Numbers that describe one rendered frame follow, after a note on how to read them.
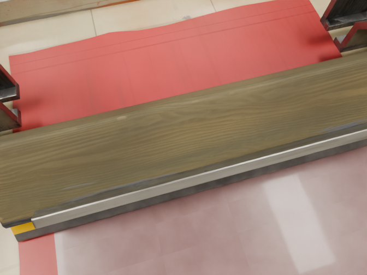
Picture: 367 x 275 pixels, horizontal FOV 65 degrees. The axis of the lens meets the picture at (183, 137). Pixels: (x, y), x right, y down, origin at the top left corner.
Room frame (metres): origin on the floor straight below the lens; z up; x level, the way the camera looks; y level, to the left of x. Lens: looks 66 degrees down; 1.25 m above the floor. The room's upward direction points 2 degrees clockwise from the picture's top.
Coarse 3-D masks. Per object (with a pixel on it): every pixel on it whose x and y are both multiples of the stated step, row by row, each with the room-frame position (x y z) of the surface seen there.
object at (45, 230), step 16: (352, 144) 0.12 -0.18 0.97; (288, 160) 0.10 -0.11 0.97; (304, 160) 0.11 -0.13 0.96; (240, 176) 0.09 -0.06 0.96; (176, 192) 0.07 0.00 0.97; (192, 192) 0.07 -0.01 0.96; (112, 208) 0.05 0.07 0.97; (128, 208) 0.05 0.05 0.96; (64, 224) 0.03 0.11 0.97; (80, 224) 0.03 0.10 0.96
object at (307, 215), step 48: (288, 0) 0.35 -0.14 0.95; (192, 48) 0.26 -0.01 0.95; (240, 48) 0.26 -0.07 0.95; (288, 48) 0.26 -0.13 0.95; (336, 48) 0.27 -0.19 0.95; (240, 192) 0.07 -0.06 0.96; (288, 192) 0.07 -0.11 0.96; (336, 192) 0.07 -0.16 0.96; (240, 240) 0.03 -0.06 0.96; (288, 240) 0.03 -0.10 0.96; (336, 240) 0.03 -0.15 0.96
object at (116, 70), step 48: (48, 48) 0.25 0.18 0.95; (96, 48) 0.25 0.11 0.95; (144, 48) 0.26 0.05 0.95; (48, 96) 0.18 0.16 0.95; (96, 96) 0.18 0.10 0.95; (144, 96) 0.18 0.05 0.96; (48, 240) 0.02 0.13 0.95; (96, 240) 0.02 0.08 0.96; (144, 240) 0.02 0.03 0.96; (192, 240) 0.02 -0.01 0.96
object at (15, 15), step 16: (0, 0) 0.29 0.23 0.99; (16, 0) 0.29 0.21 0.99; (32, 0) 0.30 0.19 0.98; (48, 0) 0.31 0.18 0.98; (64, 0) 0.31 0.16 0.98; (80, 0) 0.32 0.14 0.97; (96, 0) 0.32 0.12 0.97; (112, 0) 0.33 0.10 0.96; (128, 0) 0.34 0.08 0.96; (0, 16) 0.29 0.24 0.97; (16, 16) 0.29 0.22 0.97; (32, 16) 0.30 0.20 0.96; (48, 16) 0.30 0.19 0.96
